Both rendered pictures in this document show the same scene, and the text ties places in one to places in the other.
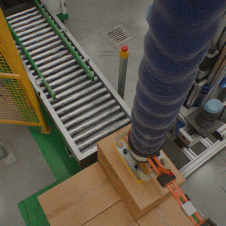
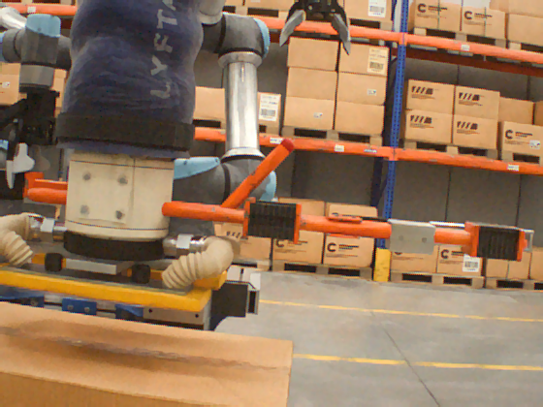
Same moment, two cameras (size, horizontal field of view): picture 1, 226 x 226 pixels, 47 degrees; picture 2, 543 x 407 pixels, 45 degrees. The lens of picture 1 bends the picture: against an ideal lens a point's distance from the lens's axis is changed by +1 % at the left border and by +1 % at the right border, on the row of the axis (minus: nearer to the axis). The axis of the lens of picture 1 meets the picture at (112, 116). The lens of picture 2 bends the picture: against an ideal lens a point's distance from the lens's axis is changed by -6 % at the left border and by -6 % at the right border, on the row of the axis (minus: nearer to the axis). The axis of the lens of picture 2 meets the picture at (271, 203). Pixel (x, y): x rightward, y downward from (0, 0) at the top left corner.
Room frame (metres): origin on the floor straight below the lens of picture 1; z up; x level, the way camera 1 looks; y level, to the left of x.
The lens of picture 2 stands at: (-0.13, 0.51, 1.27)
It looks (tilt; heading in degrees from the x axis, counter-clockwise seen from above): 3 degrees down; 307
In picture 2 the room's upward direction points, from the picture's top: 5 degrees clockwise
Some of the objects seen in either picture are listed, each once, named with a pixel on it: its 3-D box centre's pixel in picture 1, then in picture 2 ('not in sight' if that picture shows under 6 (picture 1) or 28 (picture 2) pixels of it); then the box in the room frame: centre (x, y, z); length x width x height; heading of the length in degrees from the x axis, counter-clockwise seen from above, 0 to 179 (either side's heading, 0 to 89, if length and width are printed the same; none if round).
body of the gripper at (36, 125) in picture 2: not in sight; (35, 116); (1.10, -0.28, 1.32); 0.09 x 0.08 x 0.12; 34
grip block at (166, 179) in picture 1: (166, 178); (272, 219); (0.53, -0.36, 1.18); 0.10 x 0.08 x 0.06; 124
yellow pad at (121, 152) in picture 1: (130, 159); (95, 275); (0.68, -0.14, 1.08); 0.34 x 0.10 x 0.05; 34
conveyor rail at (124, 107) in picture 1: (81, 55); not in sight; (2.19, 0.40, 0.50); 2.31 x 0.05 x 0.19; 35
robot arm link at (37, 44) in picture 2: not in sight; (40, 41); (1.11, -0.28, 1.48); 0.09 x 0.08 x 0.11; 179
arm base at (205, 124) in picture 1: (206, 117); (188, 231); (1.05, -0.72, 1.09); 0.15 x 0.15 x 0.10
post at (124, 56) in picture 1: (121, 83); not in sight; (1.80, -0.09, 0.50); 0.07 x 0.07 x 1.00; 35
